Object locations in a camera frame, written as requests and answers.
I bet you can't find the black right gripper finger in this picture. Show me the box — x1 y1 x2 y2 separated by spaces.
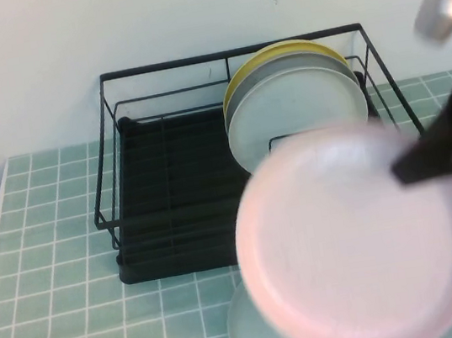
381 90 452 188

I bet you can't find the pink plate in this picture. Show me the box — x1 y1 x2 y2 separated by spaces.
219 103 452 338

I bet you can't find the cream white plate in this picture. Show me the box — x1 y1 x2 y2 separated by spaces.
219 61 376 176

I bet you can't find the grey plate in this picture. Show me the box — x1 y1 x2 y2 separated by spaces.
216 44 359 119

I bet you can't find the yellow plate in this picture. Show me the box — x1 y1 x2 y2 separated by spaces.
215 31 355 115

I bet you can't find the light green plate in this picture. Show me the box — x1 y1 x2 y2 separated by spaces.
220 279 280 338

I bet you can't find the black plastic drip tray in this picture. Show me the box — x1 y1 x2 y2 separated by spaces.
93 68 400 287

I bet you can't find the green checked tablecloth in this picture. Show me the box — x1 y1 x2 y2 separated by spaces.
0 69 452 338

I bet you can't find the black wire dish rack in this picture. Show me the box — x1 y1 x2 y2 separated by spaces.
71 14 437 254

